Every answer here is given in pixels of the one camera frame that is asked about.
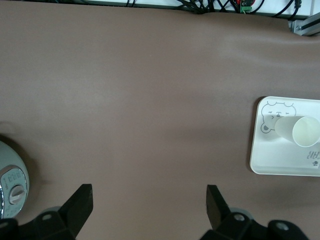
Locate white bear print tray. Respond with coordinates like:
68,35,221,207
249,95,320,178

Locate green terminal circuit board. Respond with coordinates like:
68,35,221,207
234,0,258,14

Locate white table edge rail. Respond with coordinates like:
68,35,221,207
82,0,313,17

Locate white plastic cup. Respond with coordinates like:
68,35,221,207
274,115,320,148

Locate tangled black cables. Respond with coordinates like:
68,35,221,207
124,0,305,19

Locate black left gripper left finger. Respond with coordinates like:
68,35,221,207
58,183,94,240

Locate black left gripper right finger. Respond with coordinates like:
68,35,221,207
206,184,232,233

